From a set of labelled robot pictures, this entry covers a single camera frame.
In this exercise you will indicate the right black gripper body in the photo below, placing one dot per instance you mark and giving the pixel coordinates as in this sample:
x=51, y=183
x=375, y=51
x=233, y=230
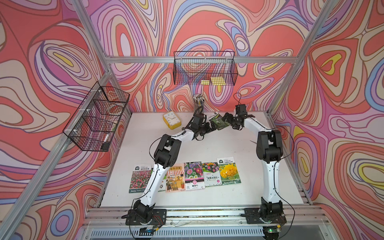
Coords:
x=232, y=120

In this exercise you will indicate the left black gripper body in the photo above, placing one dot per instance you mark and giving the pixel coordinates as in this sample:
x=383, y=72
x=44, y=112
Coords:
x=205, y=129

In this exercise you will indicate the green gourd seed packet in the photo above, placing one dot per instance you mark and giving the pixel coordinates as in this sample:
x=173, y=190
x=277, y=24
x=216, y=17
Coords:
x=217, y=120

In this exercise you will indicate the white sunflowers seed packet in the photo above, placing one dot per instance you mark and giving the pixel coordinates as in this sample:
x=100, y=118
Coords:
x=212, y=175

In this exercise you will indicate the yellow sunflower seed packet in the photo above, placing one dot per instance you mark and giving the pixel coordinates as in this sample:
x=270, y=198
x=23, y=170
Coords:
x=228, y=171

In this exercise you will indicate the chrysanthemum seed packet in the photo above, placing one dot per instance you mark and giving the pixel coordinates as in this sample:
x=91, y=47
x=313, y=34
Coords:
x=194, y=176

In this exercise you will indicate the orange shop seed packet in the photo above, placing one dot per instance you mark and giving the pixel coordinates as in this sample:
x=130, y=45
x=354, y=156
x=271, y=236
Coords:
x=175, y=181

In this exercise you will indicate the pink flower field seed packet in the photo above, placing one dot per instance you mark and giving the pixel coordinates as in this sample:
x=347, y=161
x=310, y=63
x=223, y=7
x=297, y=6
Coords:
x=140, y=178

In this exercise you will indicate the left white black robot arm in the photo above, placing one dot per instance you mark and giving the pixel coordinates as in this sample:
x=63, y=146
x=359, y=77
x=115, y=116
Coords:
x=165, y=157

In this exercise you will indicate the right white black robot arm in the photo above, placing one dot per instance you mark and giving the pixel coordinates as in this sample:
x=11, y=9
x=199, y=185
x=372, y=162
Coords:
x=269, y=149

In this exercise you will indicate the clear cup of pencils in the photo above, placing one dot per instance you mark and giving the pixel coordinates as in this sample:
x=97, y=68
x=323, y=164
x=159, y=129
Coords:
x=199, y=103

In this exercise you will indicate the yellow alarm clock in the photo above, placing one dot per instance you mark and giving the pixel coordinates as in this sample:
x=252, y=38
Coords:
x=172, y=120

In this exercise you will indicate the yellow sticky note pad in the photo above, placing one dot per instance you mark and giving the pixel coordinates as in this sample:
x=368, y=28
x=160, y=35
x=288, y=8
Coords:
x=218, y=81

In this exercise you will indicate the black wire basket back wall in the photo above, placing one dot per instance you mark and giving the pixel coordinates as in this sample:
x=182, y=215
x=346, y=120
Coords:
x=190, y=67

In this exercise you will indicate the black wire basket wall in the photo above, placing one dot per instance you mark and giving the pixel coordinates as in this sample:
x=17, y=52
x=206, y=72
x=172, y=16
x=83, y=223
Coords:
x=190, y=67
x=98, y=117

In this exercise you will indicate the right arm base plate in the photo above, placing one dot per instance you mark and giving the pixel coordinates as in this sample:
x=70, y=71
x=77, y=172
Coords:
x=258, y=216

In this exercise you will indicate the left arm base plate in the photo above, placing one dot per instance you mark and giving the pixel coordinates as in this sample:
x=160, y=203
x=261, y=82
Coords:
x=156, y=217

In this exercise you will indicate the black wire basket left wall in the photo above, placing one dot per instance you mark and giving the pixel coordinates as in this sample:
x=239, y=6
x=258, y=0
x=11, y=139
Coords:
x=98, y=117

